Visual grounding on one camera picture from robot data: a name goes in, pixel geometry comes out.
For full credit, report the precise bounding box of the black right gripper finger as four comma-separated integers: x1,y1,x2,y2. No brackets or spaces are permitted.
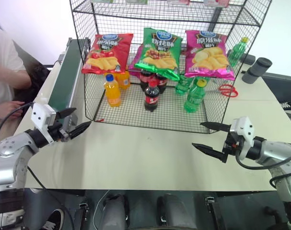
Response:
191,142,229,164
200,121,233,133

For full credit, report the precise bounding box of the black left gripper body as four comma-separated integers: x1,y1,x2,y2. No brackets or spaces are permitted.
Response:
47,111,72,143

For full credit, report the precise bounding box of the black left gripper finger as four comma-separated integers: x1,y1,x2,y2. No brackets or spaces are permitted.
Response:
68,120,92,140
56,107,77,119

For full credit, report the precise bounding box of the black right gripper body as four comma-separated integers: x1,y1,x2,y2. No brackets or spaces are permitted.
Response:
221,130,244,156

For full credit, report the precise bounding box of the green conveyor belt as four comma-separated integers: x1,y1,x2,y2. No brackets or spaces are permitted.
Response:
47,37,92,131

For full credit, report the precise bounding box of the person's bare hand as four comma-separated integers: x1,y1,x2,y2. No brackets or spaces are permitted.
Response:
2,100,26,118

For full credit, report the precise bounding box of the green soda bottle yellow cap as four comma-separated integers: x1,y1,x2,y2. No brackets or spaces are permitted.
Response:
183,79,207,114
227,36,249,68

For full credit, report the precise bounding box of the orange soda bottle blue cap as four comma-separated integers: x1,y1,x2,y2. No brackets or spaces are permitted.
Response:
104,74,122,109

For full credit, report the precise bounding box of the grey cylinder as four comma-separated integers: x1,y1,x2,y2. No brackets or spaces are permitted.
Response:
241,69,262,84
247,57,273,77

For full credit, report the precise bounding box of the cola bottle red cap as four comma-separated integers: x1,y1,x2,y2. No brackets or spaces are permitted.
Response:
144,79,161,113

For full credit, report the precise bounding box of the red potato chips bag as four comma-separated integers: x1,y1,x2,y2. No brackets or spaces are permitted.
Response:
81,33,134,75

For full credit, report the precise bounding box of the magenta potato chips bag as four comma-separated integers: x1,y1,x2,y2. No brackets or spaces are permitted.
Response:
184,29,235,81

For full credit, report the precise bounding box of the black equipment case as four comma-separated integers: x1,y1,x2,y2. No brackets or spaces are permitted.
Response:
262,71,291,115

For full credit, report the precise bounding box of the person in white shirt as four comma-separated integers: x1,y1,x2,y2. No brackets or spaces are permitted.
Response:
0,26,33,144

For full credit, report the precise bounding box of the black white sneaker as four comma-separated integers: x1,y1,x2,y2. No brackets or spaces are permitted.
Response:
40,208,65,230

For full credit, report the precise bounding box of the green potato chips bag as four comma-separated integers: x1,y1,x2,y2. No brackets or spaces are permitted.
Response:
133,27,184,82

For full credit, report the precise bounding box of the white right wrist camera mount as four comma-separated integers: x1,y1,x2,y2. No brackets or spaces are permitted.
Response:
229,116,255,161

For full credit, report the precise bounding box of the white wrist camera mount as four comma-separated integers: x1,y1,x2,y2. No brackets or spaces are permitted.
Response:
229,116,255,161
31,103,58,146

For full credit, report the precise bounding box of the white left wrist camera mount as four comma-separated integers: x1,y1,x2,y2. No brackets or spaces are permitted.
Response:
31,103,58,146

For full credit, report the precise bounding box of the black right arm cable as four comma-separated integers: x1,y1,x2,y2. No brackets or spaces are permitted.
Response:
234,153,291,190

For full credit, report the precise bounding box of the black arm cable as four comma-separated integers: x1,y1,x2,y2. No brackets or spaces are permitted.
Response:
0,102,35,149
234,153,291,190

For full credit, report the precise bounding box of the red plastic ring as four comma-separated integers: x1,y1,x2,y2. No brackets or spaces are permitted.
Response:
222,88,239,98
219,83,235,94

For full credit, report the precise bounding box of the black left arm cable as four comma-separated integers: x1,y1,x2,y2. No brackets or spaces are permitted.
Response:
0,102,35,149

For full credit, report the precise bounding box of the black wire mesh rack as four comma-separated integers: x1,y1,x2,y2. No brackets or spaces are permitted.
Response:
69,0,273,134

